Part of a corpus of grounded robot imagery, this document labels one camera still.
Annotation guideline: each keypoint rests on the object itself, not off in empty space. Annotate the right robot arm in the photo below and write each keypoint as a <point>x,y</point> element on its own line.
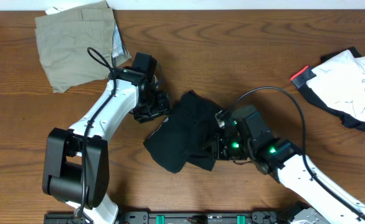
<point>245,137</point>

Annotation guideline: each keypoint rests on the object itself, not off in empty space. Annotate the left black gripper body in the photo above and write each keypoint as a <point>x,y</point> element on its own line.
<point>157,106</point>

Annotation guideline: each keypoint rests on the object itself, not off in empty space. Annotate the black white printed garment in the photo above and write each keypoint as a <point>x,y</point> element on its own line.
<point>336,86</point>

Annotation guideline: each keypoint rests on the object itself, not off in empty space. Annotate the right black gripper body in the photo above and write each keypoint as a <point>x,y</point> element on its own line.
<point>233,148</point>

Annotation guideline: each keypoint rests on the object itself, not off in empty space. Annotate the black t-shirt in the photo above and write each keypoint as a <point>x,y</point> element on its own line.
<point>182,136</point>

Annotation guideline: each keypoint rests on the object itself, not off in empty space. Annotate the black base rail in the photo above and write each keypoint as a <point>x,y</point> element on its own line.
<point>266,217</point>

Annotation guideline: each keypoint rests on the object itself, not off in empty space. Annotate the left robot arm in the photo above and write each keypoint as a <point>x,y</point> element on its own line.
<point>76,167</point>

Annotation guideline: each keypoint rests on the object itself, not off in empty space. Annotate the folded khaki shorts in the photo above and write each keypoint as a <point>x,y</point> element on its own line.
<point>64,37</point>

